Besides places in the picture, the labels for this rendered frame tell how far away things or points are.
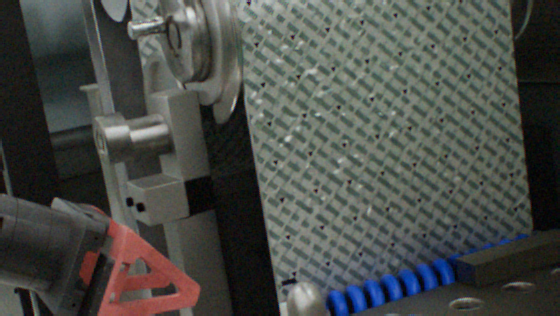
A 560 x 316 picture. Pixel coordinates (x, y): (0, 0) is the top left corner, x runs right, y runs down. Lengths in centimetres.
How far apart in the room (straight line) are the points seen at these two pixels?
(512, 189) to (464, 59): 12
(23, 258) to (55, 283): 3
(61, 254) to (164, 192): 15
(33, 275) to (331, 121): 25
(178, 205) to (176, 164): 3
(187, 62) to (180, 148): 7
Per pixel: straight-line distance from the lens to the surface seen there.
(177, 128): 73
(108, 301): 61
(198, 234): 76
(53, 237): 62
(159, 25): 73
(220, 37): 67
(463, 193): 78
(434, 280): 73
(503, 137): 80
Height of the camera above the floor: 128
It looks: 12 degrees down
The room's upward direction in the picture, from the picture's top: 10 degrees counter-clockwise
